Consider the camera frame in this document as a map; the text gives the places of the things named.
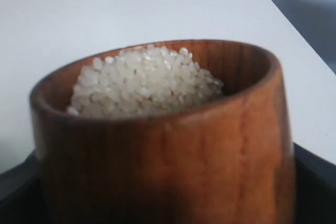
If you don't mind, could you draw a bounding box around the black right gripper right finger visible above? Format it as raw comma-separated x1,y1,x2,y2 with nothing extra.
294,144,335,224

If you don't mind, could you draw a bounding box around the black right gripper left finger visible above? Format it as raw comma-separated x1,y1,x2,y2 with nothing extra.
1,152,46,223

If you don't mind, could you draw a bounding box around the brown wooden cup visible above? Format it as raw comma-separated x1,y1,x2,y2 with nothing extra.
29,40,296,223

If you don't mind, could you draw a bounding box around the rice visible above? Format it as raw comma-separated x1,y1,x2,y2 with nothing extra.
66,45,224,118

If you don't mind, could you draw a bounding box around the white fabric backdrop curtain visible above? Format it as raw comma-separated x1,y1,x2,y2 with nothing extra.
272,0,335,71

